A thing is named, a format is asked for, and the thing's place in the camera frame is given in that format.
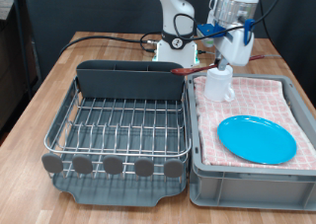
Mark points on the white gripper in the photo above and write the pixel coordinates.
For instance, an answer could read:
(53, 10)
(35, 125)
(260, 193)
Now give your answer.
(237, 49)

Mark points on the grey plastic crate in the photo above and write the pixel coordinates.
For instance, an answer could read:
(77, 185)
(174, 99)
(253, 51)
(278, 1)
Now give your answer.
(250, 191)

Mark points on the blue plastic plate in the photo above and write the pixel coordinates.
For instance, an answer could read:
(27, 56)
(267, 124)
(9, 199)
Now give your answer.
(256, 140)

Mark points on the grey dish drying rack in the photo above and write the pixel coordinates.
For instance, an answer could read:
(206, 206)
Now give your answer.
(108, 192)

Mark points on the dark backdrop curtain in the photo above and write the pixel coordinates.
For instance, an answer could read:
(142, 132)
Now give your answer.
(42, 0)

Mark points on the reddish brown wooden spoon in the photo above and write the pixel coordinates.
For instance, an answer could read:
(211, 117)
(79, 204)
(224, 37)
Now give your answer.
(181, 71)

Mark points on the pink checked towel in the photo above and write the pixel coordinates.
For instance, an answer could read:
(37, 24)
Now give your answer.
(250, 95)

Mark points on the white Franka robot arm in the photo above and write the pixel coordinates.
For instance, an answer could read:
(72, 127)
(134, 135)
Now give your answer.
(177, 13)

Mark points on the white plastic mug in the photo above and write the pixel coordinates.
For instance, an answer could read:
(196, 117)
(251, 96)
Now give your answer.
(215, 86)

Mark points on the dark grey cutlery holder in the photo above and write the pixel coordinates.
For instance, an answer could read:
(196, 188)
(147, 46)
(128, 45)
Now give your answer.
(131, 84)

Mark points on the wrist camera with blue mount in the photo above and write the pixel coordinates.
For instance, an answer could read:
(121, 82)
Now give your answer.
(207, 29)

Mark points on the black metal pole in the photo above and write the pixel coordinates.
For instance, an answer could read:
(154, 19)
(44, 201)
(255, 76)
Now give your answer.
(20, 36)

